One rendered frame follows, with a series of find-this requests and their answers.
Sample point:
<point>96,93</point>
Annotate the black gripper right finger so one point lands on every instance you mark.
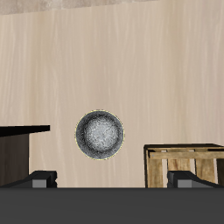
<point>180,177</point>

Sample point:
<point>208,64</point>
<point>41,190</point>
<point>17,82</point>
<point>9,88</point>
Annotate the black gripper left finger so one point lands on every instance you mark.
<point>43,177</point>

